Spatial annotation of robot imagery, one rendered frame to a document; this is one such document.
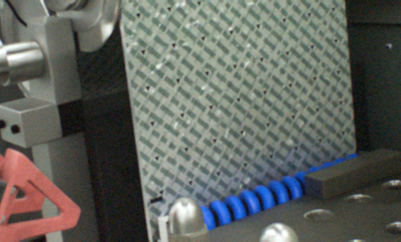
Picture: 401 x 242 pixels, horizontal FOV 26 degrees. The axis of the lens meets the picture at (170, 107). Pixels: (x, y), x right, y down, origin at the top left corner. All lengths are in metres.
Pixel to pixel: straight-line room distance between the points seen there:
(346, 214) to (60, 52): 0.27
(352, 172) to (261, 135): 0.08
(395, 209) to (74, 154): 0.27
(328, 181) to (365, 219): 0.06
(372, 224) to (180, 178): 0.16
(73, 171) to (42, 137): 0.05
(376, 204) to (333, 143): 0.12
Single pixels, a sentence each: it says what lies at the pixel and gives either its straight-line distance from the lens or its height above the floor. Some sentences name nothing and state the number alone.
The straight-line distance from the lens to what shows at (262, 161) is 0.78.
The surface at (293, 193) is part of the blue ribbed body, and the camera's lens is 0.77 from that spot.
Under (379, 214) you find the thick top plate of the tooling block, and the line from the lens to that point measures 0.72.
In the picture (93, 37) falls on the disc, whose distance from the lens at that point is 0.72.
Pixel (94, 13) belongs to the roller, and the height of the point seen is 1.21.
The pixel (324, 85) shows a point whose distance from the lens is 0.82.
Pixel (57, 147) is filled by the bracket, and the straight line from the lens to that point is 0.76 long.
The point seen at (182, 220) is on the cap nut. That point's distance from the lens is 0.64.
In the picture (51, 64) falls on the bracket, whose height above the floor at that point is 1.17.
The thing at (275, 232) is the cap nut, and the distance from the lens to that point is 0.58.
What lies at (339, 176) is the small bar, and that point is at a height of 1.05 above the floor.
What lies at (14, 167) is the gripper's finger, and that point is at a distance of 0.60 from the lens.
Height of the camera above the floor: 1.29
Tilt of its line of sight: 13 degrees down
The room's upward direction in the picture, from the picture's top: 7 degrees counter-clockwise
